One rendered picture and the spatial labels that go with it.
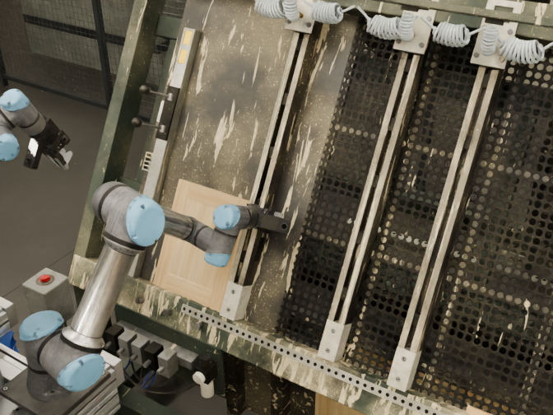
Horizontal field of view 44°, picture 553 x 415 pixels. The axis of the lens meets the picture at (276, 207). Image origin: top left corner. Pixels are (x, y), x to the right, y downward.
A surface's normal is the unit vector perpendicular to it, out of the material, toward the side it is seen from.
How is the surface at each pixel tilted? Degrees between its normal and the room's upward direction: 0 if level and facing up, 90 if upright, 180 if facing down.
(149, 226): 84
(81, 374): 96
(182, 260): 59
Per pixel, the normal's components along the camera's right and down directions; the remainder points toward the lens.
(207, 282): -0.45, -0.04
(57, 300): 0.86, 0.27
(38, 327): -0.10, -0.88
